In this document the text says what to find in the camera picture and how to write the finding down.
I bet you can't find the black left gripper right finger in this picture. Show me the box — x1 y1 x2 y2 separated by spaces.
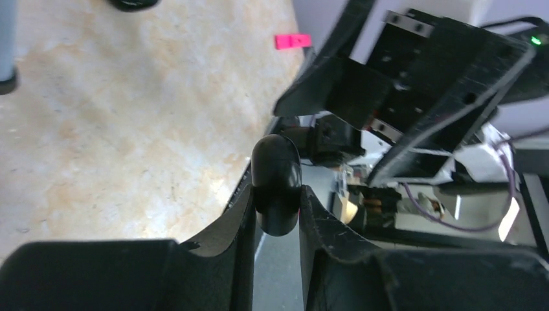
299 186 548 310

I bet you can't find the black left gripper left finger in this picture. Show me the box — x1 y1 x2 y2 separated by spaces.
1 187 255 310

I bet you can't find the black earbuds charging case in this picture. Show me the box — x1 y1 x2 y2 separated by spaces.
251 134 302 236

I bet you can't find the pink highlighter marker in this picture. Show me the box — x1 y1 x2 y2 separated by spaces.
274 33 313 50

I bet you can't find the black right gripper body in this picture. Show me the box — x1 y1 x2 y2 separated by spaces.
273 1 548 187

